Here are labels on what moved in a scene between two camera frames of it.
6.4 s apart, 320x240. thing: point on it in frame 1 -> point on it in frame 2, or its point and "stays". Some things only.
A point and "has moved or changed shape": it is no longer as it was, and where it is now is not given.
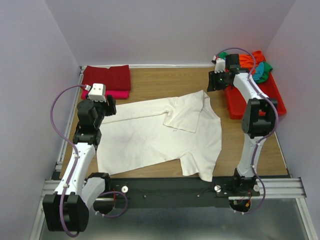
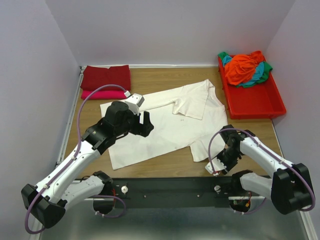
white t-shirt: [183, 130] has moved or changed shape
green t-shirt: [267, 68] stays
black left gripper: [111, 109] -> [144, 130]
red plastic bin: [237, 104] stays
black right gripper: [212, 86] -> [229, 166]
